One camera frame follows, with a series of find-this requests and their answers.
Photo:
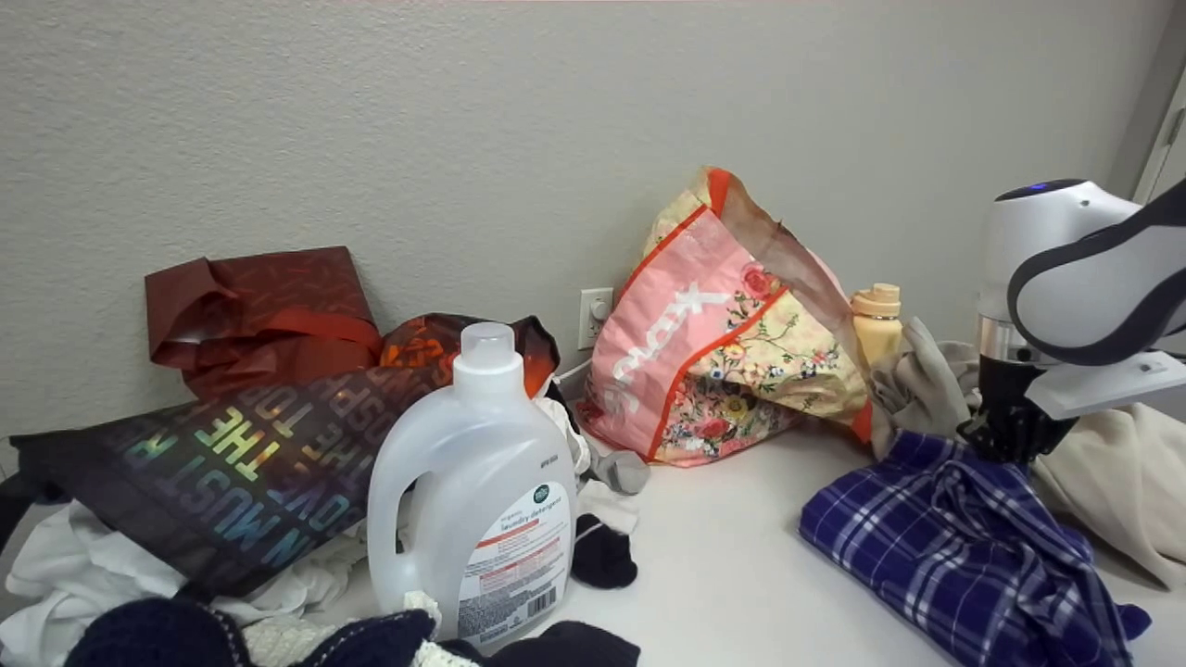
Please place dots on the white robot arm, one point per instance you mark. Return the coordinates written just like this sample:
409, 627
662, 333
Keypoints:
1076, 292

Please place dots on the blue checked garment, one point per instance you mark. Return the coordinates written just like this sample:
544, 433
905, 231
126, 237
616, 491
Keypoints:
968, 554

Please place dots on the black sock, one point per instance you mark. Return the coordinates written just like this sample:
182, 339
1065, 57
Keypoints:
602, 554

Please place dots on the black lettered tote bag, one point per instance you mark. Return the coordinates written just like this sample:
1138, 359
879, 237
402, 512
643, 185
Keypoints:
235, 488

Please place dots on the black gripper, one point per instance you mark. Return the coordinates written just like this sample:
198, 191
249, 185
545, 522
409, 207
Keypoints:
1010, 428

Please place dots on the dark red paper bag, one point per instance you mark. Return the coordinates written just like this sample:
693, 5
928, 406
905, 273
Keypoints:
261, 318

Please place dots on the white detergent jug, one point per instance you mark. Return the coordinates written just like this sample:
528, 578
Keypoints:
473, 501

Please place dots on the yellow plastic bottle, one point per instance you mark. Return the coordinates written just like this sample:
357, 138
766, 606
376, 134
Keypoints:
875, 317

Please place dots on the floral pink tote bag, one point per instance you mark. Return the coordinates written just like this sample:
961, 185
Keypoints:
724, 333

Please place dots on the white crumpled cloth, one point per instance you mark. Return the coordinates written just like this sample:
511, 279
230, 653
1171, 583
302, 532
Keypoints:
69, 568

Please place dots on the white wall outlet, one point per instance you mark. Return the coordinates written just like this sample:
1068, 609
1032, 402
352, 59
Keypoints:
591, 311

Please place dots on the white door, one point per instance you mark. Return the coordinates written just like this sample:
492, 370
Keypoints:
1164, 159

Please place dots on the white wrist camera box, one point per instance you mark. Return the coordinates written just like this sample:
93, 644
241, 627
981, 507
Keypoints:
1085, 391

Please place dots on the navy blue garment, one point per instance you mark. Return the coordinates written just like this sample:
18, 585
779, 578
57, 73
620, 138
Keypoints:
193, 636

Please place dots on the orange patterned bag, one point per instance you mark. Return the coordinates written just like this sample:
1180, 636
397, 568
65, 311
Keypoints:
436, 339

